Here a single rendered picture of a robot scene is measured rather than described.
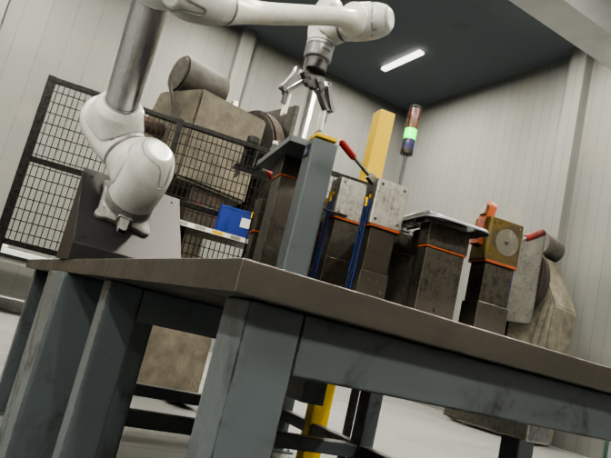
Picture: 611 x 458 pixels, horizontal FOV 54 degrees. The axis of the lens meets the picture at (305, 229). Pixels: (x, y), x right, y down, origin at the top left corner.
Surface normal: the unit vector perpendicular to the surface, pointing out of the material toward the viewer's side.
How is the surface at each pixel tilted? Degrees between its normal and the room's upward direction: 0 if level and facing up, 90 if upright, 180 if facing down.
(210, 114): 92
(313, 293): 90
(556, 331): 92
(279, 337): 90
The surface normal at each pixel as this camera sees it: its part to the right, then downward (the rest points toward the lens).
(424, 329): 0.50, -0.04
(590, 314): -0.84, -0.29
